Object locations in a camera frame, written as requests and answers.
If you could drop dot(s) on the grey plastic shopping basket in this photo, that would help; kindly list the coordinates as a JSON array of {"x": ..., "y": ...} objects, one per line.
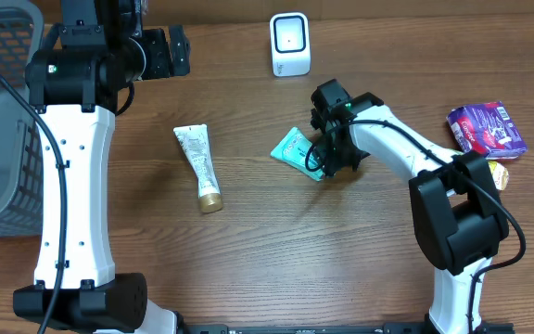
[{"x": 21, "y": 189}]

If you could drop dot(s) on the red purple liner pack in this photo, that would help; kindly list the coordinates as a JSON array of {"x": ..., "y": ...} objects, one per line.
[{"x": 487, "y": 129}]

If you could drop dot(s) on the white tube gold cap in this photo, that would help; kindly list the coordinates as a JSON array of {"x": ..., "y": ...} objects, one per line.
[{"x": 195, "y": 143}]

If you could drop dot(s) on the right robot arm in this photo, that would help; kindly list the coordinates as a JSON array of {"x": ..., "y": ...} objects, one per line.
[{"x": 458, "y": 218}]

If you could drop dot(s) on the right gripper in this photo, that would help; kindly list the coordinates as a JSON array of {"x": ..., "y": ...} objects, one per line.
[{"x": 332, "y": 163}]

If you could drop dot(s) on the teal tissue pack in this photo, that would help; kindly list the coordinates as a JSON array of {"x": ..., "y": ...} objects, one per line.
[{"x": 292, "y": 149}]

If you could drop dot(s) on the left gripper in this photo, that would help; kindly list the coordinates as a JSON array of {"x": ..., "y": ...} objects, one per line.
[{"x": 165, "y": 64}]

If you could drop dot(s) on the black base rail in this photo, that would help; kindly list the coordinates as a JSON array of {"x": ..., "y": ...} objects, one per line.
[{"x": 318, "y": 329}]

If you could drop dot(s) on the white barcode scanner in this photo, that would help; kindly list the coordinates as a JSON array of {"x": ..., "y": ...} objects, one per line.
[{"x": 290, "y": 44}]

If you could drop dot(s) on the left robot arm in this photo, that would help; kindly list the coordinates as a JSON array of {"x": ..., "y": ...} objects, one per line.
[{"x": 98, "y": 49}]

